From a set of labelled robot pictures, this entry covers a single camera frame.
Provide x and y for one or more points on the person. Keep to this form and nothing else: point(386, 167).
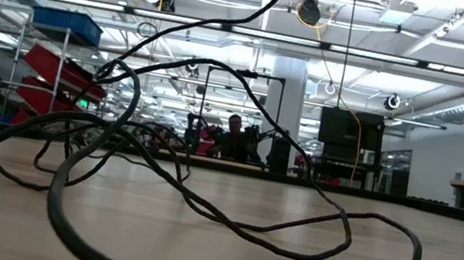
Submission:
point(234, 142)

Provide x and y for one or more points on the black cylindrical bin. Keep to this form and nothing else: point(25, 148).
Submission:
point(281, 154)

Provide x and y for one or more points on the white round pillar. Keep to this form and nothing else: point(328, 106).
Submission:
point(286, 96)

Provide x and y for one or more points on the black monitor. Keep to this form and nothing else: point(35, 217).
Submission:
point(350, 128)

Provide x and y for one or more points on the thin black hanging rod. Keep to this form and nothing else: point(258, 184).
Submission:
point(347, 50)

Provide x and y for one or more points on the red plastic storage bin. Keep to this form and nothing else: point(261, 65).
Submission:
point(58, 68)
point(43, 98)
point(19, 117)

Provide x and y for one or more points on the blue plastic storage bin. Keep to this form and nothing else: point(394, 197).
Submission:
point(67, 24)

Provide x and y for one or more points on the black robot station frame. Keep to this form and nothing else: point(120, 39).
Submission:
point(246, 73)

